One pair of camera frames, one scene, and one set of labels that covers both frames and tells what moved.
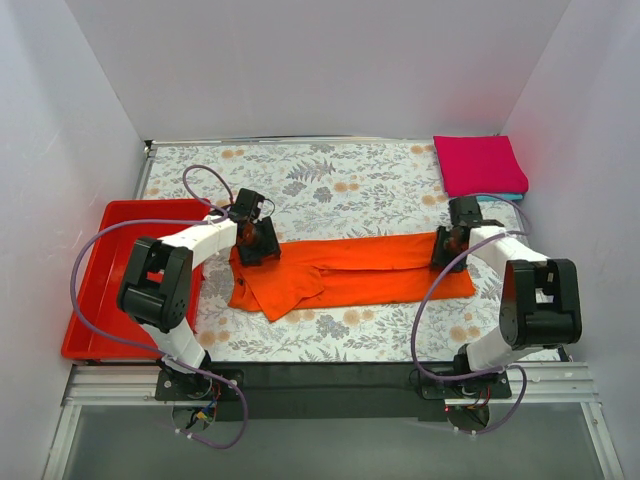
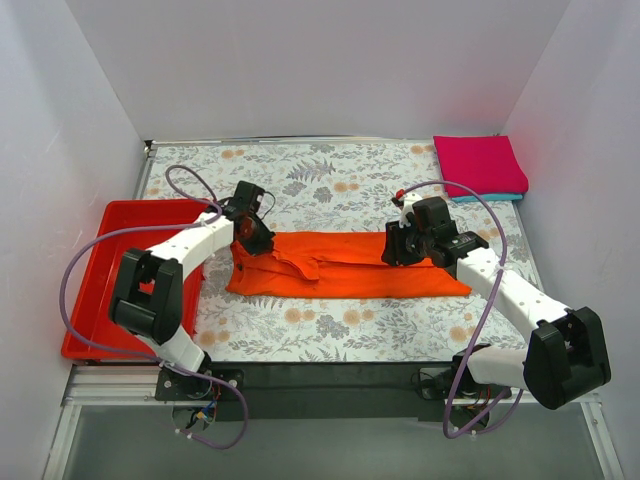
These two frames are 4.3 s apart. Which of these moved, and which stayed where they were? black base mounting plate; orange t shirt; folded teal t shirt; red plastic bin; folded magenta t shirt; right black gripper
Moved: right black gripper; orange t shirt
Stayed: folded teal t shirt; red plastic bin; folded magenta t shirt; black base mounting plate
